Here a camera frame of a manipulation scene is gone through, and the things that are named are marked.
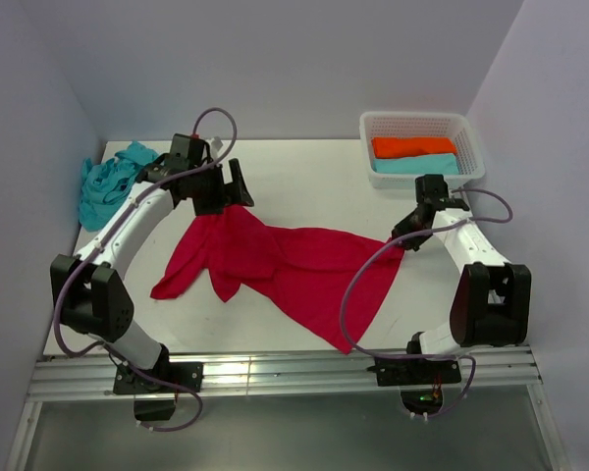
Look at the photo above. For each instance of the white perforated plastic basket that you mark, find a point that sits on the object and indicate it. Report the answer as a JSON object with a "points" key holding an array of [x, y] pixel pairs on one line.
{"points": [[455, 127]]}

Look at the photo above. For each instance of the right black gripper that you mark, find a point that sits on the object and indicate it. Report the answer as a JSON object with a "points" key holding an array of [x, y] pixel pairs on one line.
{"points": [[401, 229]]}

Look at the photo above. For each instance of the aluminium mounting rail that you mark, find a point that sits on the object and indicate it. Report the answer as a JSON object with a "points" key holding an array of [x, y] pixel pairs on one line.
{"points": [[92, 377]]}

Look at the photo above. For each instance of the rolled teal t shirt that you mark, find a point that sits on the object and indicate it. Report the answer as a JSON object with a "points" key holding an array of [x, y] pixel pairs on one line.
{"points": [[444, 164]]}

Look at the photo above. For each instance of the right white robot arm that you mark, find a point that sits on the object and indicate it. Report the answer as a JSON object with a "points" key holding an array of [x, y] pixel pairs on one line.
{"points": [[492, 297]]}

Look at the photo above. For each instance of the rolled orange t shirt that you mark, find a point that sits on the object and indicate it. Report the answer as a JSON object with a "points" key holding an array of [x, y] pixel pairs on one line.
{"points": [[394, 147]]}

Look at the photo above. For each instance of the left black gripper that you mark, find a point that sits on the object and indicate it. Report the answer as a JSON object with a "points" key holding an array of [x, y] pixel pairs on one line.
{"points": [[233, 192]]}

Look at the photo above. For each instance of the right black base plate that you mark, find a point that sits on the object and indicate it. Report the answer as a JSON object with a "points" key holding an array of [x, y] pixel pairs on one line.
{"points": [[414, 372]]}

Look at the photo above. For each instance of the crumpled teal t shirt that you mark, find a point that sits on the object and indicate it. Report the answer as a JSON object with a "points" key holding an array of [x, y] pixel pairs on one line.
{"points": [[105, 186]]}

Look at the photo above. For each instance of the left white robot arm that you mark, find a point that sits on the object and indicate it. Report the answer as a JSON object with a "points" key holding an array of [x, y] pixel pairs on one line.
{"points": [[89, 294]]}

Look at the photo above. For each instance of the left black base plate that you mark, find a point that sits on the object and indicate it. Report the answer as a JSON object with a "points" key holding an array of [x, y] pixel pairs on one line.
{"points": [[176, 377]]}

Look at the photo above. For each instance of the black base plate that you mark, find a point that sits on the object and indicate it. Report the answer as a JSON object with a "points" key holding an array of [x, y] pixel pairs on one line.
{"points": [[414, 372], [176, 377]]}

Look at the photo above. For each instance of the crimson red t shirt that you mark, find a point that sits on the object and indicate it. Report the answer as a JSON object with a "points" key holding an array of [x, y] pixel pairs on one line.
{"points": [[310, 274]]}

